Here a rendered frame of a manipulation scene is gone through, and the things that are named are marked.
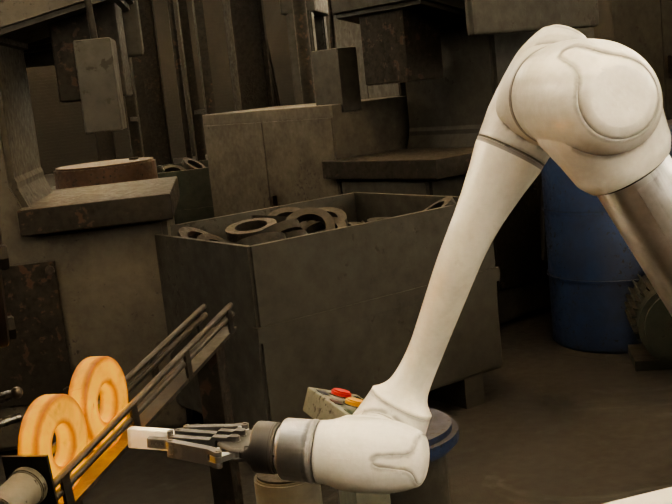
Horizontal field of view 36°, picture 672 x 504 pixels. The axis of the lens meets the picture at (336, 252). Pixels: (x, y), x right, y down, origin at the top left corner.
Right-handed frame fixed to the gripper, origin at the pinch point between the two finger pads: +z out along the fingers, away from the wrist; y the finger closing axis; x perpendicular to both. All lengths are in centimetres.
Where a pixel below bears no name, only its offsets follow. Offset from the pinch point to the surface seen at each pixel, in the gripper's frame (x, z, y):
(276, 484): -18.7, -9.6, 29.4
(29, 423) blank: 3.4, 16.2, -6.4
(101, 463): -8.4, 13.2, 8.7
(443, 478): -37, -31, 81
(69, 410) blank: 2.7, 14.5, 2.2
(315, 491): -21.0, -15.6, 33.0
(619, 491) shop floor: -65, -70, 149
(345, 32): 71, 91, 487
